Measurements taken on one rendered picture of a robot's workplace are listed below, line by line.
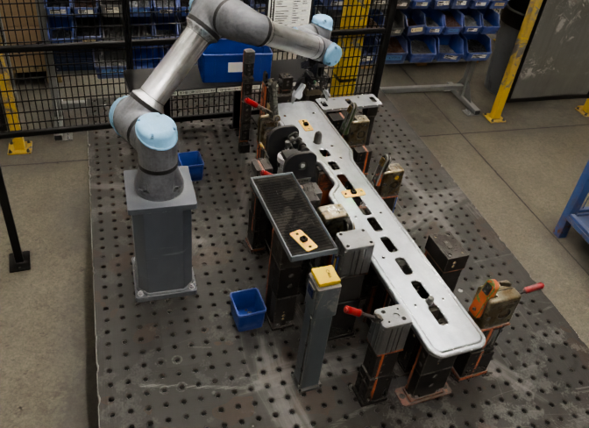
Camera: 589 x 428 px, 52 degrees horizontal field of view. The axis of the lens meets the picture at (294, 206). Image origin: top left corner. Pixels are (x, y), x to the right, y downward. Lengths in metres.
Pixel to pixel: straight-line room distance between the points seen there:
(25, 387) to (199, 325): 1.04
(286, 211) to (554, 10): 3.47
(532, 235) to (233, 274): 2.24
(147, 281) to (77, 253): 1.33
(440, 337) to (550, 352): 0.63
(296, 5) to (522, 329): 1.66
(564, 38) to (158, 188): 3.83
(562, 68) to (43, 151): 3.86
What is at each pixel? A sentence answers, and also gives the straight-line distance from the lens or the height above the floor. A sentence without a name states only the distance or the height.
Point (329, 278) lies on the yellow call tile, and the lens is 1.55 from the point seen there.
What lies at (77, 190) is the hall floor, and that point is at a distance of 3.77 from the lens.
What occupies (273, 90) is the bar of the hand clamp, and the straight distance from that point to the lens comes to 2.31.
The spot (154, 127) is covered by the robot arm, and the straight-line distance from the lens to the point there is 1.77.
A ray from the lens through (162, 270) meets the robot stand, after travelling 2.02.
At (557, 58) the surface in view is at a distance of 5.13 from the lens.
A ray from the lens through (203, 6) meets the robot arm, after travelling 1.88.
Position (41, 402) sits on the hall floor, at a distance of 2.78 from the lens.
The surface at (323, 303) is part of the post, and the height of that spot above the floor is 1.09.
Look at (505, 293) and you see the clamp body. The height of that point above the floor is 1.06.
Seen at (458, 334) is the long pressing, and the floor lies 1.00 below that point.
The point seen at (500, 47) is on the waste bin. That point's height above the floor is 0.39.
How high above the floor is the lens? 2.25
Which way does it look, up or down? 38 degrees down
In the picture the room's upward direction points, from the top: 7 degrees clockwise
